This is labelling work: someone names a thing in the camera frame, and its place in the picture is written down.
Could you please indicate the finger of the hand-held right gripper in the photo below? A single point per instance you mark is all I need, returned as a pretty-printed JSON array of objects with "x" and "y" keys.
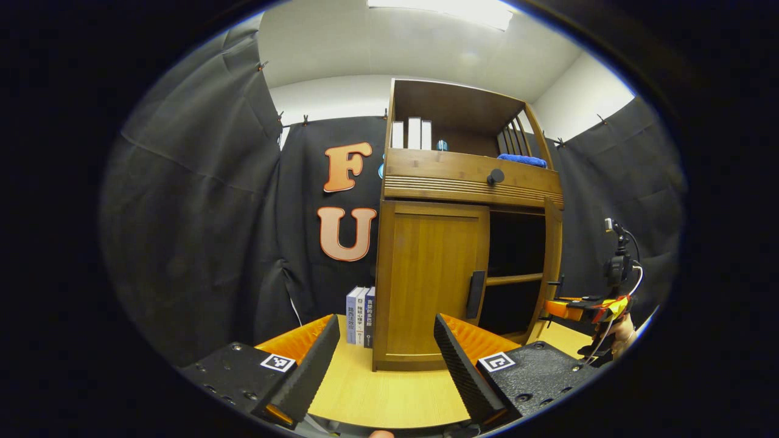
[{"x": 566, "y": 309}]

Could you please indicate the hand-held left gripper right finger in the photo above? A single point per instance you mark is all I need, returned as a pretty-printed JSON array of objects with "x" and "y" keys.
[{"x": 465, "y": 377}]

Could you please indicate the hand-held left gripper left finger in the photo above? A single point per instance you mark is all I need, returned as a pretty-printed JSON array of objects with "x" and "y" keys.
[{"x": 310, "y": 377}]

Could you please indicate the wooden cabinet door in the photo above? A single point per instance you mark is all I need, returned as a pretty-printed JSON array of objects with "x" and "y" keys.
[
  {"x": 426, "y": 274},
  {"x": 552, "y": 255}
]

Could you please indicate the wooden double-door shoe cabinet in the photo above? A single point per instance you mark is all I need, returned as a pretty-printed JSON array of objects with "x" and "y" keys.
[{"x": 462, "y": 109}]

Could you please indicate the lavender book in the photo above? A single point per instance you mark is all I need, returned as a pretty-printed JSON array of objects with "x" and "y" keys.
[{"x": 351, "y": 316}]

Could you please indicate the white book with dark title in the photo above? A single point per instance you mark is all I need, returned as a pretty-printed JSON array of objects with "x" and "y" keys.
[{"x": 361, "y": 319}]

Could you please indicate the dark blue book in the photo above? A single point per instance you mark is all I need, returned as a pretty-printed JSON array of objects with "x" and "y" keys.
[{"x": 370, "y": 319}]

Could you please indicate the blue folded towel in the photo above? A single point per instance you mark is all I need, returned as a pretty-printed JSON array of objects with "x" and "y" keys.
[{"x": 522, "y": 160}]

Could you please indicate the black backdrop cloth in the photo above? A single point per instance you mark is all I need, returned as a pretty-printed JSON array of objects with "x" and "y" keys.
[{"x": 201, "y": 243}]

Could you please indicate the wooden drawer with black knob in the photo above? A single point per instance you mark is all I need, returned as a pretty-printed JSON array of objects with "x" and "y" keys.
[{"x": 438, "y": 167}]

